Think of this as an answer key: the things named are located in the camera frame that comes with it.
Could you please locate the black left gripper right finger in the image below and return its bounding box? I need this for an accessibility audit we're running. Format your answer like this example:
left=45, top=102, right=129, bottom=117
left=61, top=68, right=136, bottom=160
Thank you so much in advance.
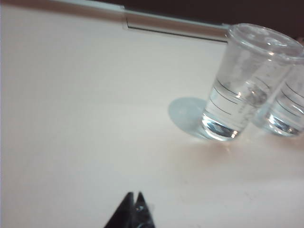
left=134, top=191, right=158, bottom=228

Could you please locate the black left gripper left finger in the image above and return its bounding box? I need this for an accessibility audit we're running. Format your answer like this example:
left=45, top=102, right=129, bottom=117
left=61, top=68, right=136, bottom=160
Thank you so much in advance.
left=103, top=191, right=135, bottom=228

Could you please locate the large clear logo plastic cup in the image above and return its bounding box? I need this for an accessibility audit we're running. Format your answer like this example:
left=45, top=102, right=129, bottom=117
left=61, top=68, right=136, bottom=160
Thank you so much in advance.
left=200, top=23, right=304, bottom=143

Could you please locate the medium clear labelled plastic cup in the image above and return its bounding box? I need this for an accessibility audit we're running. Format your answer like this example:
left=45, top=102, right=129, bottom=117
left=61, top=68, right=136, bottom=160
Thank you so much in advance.
left=252, top=55, right=304, bottom=138

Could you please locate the brown desk divider panel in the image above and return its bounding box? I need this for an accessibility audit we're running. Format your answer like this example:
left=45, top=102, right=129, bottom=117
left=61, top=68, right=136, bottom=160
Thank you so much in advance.
left=47, top=0, right=230, bottom=43

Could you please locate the white divider mounting bracket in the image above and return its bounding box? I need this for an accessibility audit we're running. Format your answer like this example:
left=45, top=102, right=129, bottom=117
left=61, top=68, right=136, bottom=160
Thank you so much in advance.
left=122, top=4, right=131, bottom=31

